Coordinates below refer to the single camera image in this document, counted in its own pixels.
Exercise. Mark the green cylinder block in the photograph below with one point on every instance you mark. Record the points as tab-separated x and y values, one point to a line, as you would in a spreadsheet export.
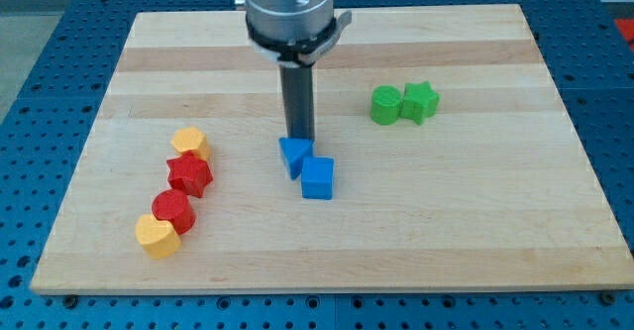
385	104

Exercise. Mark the blue triangle block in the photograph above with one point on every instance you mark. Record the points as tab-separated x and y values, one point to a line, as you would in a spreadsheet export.
293	152

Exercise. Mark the yellow heart block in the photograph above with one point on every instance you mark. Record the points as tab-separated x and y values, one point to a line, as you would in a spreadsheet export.
158	238

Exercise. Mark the yellow hexagon block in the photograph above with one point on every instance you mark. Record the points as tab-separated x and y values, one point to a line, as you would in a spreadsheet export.
191	139

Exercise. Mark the green star block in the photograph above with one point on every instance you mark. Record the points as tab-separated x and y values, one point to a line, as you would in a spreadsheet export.
419	102

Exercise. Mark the black white tool clamp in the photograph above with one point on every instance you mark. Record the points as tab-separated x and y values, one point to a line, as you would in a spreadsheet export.
293	53

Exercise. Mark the red cylinder block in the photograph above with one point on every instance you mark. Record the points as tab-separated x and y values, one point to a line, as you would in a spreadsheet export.
173	205

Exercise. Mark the blue cube block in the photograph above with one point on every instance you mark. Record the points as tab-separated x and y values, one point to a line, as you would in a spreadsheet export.
317	178

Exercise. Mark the wooden board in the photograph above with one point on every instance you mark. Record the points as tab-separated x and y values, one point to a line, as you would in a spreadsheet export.
492	193

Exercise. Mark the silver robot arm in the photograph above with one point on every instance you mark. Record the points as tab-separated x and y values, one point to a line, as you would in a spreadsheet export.
295	34

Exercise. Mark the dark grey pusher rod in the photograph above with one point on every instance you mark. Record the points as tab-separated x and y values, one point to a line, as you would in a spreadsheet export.
298	101

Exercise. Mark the red star block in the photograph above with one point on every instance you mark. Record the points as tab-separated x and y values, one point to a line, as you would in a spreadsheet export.
189	174

